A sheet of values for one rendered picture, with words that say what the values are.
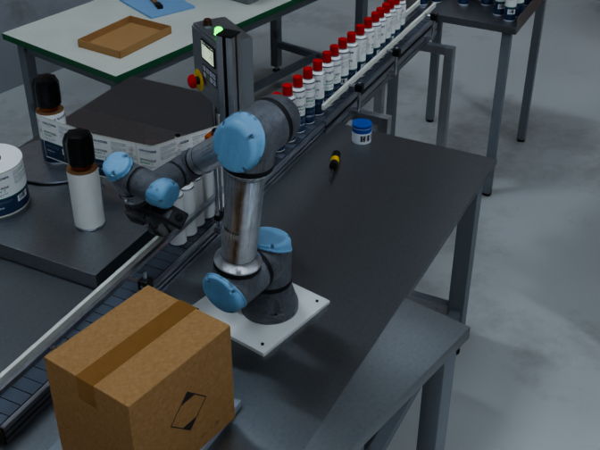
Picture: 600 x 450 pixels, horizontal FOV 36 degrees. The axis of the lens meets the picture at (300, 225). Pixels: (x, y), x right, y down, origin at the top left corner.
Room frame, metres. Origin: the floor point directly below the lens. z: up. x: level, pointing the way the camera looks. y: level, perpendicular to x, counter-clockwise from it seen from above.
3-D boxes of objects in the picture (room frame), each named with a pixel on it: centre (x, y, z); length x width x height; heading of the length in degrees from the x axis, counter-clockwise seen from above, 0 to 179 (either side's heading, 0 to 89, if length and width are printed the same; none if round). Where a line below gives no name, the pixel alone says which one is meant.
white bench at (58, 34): (4.45, 0.45, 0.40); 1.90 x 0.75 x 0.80; 142
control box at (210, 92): (2.27, 0.20, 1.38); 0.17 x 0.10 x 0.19; 28
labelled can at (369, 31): (3.38, -0.26, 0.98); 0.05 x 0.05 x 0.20
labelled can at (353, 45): (3.23, -0.19, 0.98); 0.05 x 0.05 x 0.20
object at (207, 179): (2.31, 0.28, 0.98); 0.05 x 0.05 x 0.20
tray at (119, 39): (3.86, 0.77, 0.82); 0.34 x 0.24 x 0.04; 147
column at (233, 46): (2.18, 0.18, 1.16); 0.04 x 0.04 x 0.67; 63
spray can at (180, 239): (2.17, 0.35, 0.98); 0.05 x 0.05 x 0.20
